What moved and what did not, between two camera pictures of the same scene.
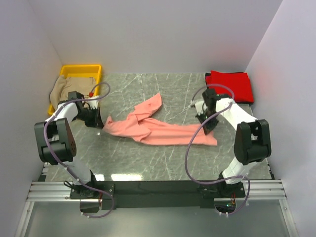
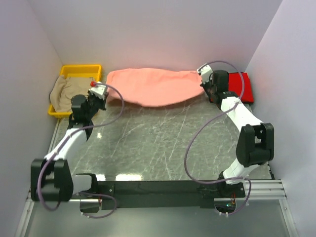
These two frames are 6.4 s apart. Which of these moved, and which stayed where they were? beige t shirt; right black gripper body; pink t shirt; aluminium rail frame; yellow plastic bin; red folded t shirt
Moved: pink t shirt; right black gripper body
Stayed: beige t shirt; red folded t shirt; yellow plastic bin; aluminium rail frame
